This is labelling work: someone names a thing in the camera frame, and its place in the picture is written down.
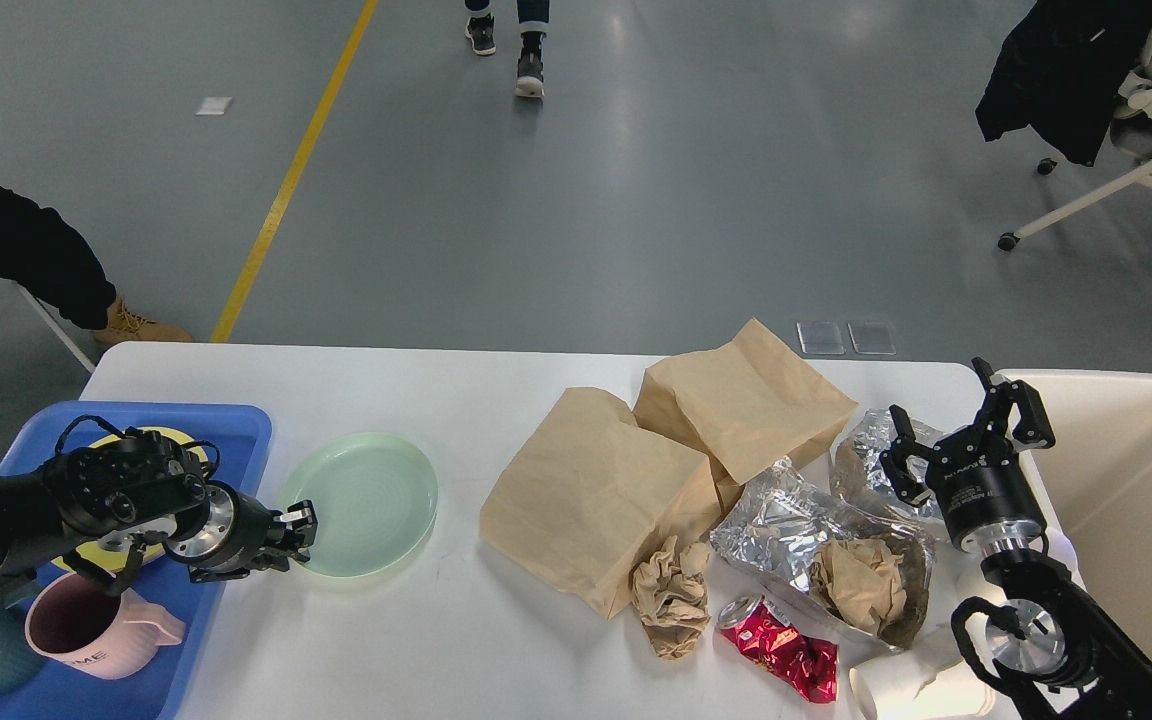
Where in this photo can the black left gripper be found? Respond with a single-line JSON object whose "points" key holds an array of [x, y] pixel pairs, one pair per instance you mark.
{"points": [[238, 536]]}

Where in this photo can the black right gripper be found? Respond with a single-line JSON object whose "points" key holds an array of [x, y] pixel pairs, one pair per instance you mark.
{"points": [[987, 505]]}

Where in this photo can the mint green plate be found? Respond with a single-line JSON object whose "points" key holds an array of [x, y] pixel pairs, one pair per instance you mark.
{"points": [[375, 497]]}

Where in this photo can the pink mug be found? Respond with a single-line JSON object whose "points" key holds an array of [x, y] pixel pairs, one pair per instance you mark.
{"points": [[111, 637]]}

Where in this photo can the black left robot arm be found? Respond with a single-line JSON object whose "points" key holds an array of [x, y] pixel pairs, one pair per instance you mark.
{"points": [[100, 508]]}

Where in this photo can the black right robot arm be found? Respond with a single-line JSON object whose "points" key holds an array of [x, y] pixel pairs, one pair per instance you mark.
{"points": [[1048, 646]]}

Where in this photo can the rear silver foil wrapper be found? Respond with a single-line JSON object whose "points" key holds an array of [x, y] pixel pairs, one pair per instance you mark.
{"points": [[858, 478]]}

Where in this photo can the blue plastic tray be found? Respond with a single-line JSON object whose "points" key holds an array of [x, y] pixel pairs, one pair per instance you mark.
{"points": [[242, 434]]}

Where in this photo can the right clear floor plate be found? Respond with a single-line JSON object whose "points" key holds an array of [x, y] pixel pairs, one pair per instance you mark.
{"points": [[872, 338]]}

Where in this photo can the clear floor plate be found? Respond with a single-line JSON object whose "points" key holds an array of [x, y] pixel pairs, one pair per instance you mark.
{"points": [[821, 338], [872, 338]]}

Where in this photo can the crumpled paper in foil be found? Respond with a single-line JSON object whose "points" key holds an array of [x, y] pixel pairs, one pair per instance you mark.
{"points": [[859, 581]]}

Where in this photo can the beige plastic bin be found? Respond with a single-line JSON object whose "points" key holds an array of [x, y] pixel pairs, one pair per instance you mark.
{"points": [[1099, 480]]}

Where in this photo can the left clear floor plate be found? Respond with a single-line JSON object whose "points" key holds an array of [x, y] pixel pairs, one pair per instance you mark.
{"points": [[821, 338]]}

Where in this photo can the yellow plate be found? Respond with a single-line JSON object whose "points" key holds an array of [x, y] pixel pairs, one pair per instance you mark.
{"points": [[110, 553]]}

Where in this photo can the silver foil bag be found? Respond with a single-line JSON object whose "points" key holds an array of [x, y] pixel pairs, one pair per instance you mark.
{"points": [[781, 521]]}

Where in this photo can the rear brown paper bag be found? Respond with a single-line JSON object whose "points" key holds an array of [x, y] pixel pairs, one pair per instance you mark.
{"points": [[747, 405]]}

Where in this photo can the white paper cup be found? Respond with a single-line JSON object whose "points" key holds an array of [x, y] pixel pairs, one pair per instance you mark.
{"points": [[929, 681]]}

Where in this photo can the tan boot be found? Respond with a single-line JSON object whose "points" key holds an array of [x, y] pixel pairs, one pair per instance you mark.
{"points": [[122, 325]]}

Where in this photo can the crushed red can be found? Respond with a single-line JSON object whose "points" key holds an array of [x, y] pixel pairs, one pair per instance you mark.
{"points": [[762, 632]]}

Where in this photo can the large brown paper bag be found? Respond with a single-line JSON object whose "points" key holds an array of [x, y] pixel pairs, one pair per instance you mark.
{"points": [[591, 494]]}

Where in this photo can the crumpled brown paper ball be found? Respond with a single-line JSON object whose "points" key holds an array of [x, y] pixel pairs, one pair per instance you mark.
{"points": [[670, 596]]}

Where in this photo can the black jacket on chair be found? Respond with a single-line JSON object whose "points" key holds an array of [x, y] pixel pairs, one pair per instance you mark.
{"points": [[1059, 70]]}

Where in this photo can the person in black left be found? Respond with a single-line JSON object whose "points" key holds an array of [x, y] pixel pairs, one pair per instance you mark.
{"points": [[53, 261]]}

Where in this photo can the white floor tag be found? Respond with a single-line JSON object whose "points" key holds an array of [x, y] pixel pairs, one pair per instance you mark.
{"points": [[214, 106]]}

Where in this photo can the walking person feet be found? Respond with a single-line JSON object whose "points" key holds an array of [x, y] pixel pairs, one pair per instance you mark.
{"points": [[533, 21]]}

